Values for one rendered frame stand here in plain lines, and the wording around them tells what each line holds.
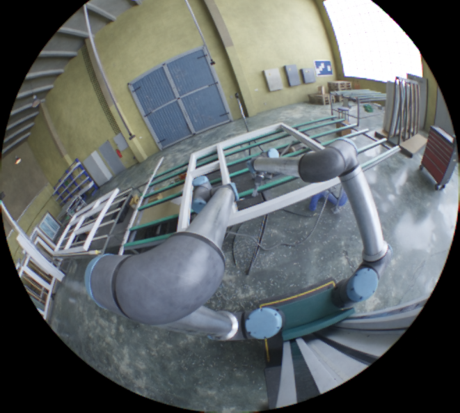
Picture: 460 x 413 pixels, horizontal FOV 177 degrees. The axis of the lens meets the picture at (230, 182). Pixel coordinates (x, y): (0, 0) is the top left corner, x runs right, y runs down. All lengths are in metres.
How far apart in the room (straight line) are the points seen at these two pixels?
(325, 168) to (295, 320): 0.80
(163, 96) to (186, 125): 1.88
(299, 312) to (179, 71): 7.64
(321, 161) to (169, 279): 0.51
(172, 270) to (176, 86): 7.26
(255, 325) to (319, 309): 0.42
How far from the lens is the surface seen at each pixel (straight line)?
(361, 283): 0.79
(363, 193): 0.66
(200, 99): 7.18
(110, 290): 0.24
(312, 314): 0.98
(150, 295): 0.20
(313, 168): 0.54
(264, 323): 0.70
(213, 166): 1.72
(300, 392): 0.28
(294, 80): 8.14
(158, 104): 7.56
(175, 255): 0.20
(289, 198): 1.04
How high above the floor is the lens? 1.69
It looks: 35 degrees down
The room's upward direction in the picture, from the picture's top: 22 degrees counter-clockwise
